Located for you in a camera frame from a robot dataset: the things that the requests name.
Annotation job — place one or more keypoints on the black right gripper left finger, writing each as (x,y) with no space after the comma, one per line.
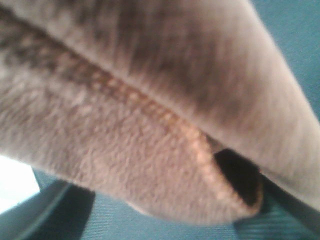
(58,212)

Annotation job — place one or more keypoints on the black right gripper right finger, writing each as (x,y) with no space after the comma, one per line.
(281,217)

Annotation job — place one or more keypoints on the brown microfibre towel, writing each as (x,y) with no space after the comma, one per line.
(177,107)

